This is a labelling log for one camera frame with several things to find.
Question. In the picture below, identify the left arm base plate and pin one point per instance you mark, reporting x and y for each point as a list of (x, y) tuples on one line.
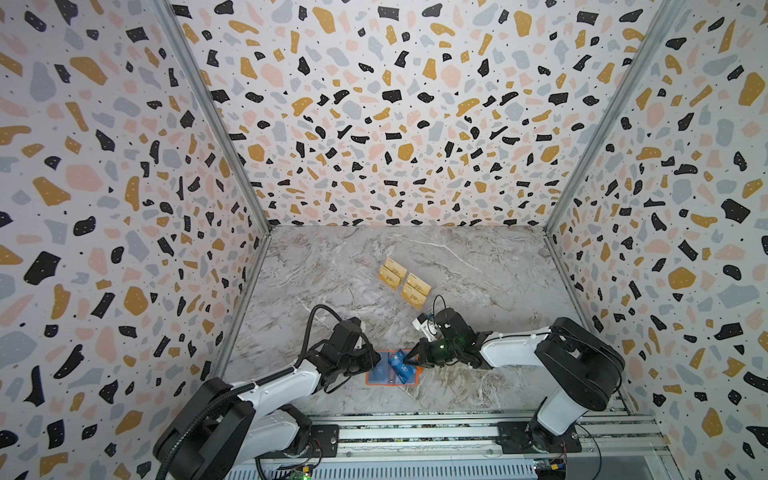
[(320, 441)]

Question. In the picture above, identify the right aluminium corner post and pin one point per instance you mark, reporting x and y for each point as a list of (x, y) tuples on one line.
[(661, 24)]

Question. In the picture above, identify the gold card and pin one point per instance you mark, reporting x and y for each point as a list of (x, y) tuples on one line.
[(418, 284), (389, 277), (395, 268), (412, 296)]

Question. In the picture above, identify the left aluminium corner post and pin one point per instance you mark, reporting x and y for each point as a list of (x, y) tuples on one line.
[(173, 32)]

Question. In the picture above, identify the aluminium corner post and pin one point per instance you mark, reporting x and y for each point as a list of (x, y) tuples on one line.
[(661, 24), (173, 32)]

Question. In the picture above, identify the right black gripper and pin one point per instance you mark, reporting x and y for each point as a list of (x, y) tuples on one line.
[(424, 351)]

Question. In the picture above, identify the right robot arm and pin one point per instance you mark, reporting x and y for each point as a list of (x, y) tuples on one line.
[(586, 370)]

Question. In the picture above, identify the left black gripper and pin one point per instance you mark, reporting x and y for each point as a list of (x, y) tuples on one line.
[(373, 358)]

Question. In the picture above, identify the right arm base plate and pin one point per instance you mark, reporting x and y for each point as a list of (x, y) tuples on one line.
[(518, 437)]

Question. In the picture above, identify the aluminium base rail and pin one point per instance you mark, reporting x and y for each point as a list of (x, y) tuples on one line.
[(463, 446)]

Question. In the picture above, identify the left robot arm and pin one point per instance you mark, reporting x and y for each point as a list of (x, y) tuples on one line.
[(224, 425)]

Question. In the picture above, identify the orange card holder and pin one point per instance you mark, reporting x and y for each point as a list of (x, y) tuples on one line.
[(383, 375)]

